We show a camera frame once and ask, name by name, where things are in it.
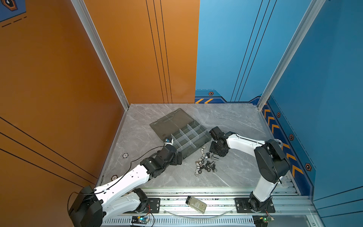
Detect grey plastic organizer box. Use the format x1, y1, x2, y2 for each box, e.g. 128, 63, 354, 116
149, 108, 211, 159

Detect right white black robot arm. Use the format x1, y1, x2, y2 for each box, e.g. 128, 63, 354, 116
209, 127, 292, 213

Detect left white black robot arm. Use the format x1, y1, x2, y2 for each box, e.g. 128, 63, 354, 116
67, 144, 183, 227

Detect pile of screws and nuts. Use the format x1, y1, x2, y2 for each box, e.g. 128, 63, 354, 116
195, 146, 219, 175

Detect left green circuit board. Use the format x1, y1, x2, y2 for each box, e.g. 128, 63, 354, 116
131, 216, 150, 226

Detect right circuit board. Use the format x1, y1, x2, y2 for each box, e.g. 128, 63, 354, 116
252, 216, 275, 227

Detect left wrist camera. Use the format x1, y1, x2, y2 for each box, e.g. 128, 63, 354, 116
164, 138, 174, 146

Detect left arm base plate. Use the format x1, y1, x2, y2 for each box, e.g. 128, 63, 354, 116
133, 198, 161, 214

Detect aluminium front rail frame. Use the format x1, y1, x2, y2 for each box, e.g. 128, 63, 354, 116
93, 186, 324, 227

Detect small glass jar on rail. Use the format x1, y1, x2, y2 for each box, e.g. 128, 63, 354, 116
186, 196, 207, 214

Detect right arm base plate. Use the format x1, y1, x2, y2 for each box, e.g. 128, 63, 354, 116
234, 196, 276, 213

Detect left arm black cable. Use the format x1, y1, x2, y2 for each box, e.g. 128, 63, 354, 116
67, 145, 165, 205

